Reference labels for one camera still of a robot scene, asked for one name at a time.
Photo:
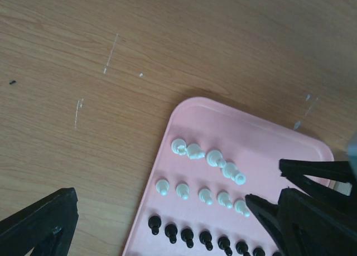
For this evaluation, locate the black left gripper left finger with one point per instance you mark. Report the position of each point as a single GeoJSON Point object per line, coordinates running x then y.
{"type": "Point", "coordinates": [46, 227]}

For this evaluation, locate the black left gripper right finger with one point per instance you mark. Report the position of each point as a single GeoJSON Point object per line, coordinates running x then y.
{"type": "Point", "coordinates": [309, 227]}

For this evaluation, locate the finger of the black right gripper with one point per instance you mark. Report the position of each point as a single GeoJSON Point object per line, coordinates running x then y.
{"type": "Point", "coordinates": [267, 215]}
{"type": "Point", "coordinates": [298, 172]}

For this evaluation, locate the white chess queen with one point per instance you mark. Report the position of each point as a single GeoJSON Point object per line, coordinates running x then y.
{"type": "Point", "coordinates": [230, 171]}

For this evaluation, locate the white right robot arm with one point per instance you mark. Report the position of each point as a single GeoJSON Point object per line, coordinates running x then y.
{"type": "Point", "coordinates": [352, 144]}

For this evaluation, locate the wooden chess board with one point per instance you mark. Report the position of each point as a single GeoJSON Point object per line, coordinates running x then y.
{"type": "Point", "coordinates": [343, 188]}

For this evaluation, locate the white chess bishop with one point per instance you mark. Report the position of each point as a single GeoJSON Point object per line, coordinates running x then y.
{"type": "Point", "coordinates": [215, 158]}

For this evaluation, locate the white chess knight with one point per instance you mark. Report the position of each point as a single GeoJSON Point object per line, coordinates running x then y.
{"type": "Point", "coordinates": [194, 152]}

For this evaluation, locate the pink plastic tray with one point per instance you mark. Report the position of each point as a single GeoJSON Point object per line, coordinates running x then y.
{"type": "Point", "coordinates": [253, 144]}

